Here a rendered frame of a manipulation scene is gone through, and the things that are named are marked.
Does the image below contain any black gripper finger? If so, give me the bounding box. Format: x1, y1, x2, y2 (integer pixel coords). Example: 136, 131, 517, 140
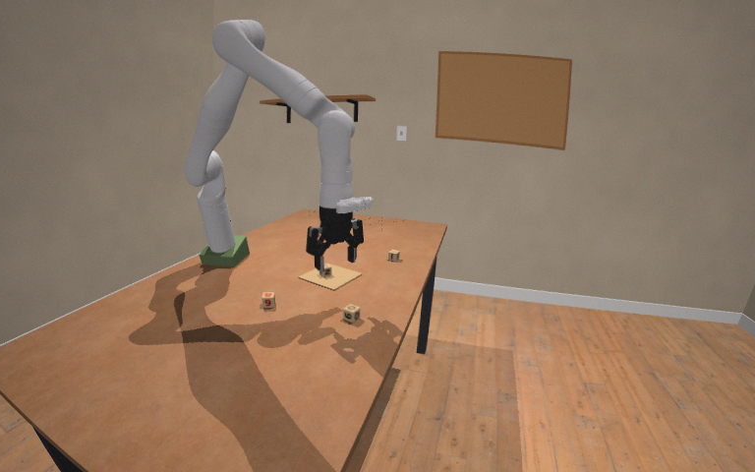
342, 218, 364, 263
306, 226, 339, 272

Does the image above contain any tan flat mat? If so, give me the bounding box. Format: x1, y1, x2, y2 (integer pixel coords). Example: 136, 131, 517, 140
298, 264, 362, 291

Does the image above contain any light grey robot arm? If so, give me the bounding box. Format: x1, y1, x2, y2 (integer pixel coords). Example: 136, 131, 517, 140
184, 20, 374, 253

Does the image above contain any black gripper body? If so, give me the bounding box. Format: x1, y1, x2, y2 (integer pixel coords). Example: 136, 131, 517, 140
319, 206, 353, 245

